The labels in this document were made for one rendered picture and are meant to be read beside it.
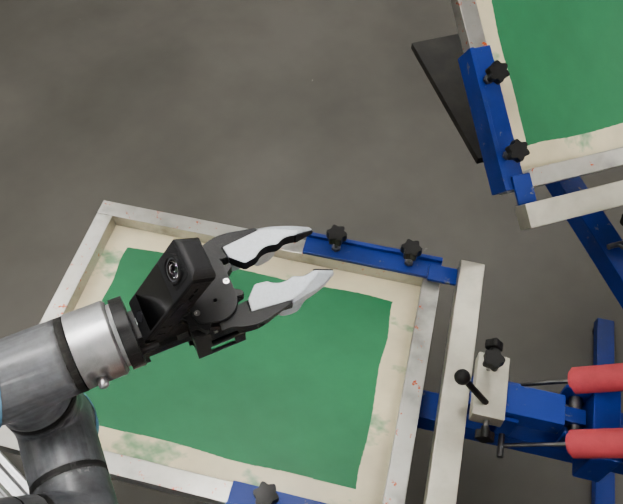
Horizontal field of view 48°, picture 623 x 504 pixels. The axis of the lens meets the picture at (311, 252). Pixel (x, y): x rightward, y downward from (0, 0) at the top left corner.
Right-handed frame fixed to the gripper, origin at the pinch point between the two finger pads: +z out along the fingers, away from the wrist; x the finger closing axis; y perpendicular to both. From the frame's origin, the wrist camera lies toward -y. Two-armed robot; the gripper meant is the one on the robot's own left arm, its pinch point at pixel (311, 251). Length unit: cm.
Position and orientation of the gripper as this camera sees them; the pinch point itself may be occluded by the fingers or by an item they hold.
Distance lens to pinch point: 69.6
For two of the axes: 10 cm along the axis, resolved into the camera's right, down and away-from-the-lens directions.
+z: 9.1, -3.5, 2.4
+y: -0.6, 4.6, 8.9
